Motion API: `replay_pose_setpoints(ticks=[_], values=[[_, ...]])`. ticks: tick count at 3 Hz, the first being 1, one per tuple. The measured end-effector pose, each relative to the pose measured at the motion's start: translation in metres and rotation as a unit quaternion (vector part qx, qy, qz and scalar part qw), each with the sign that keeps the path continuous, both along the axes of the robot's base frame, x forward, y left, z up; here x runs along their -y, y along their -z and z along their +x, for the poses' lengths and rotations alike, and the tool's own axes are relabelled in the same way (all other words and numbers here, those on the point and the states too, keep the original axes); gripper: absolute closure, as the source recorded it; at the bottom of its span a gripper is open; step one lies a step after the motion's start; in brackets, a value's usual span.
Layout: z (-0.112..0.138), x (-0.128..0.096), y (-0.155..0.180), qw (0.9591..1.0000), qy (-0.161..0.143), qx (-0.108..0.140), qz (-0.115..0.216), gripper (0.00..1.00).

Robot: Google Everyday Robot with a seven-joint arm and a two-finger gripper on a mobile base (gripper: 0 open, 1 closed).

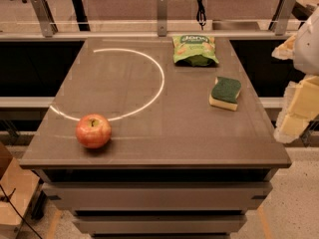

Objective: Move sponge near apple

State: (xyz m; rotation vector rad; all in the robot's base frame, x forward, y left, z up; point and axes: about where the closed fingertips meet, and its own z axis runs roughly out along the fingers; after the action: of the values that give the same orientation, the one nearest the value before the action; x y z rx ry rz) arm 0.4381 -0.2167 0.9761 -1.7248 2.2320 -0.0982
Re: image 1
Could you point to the green chip bag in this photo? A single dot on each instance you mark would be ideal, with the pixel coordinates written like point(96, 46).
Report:
point(196, 50)

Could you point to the left metal rail bracket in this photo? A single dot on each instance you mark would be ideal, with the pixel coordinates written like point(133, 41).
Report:
point(45, 18)

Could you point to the grey drawer cabinet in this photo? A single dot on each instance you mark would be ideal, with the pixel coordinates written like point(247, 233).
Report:
point(176, 167)

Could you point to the cardboard box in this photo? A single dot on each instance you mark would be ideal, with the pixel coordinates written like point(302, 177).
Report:
point(17, 189)

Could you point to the red apple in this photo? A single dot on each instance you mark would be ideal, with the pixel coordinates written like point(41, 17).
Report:
point(93, 131)

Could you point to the metal rail bracket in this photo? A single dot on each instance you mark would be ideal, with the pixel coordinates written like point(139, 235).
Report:
point(162, 17)
point(285, 10)
point(45, 18)

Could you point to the green and yellow sponge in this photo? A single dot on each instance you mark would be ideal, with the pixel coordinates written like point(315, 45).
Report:
point(225, 92)

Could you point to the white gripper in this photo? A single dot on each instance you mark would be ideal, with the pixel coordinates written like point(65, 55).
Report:
point(307, 47)

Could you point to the middle metal rail bracket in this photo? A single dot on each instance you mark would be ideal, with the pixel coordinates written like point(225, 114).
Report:
point(162, 17)

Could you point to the right metal rail bracket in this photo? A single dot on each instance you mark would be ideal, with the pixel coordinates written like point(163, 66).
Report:
point(285, 10)

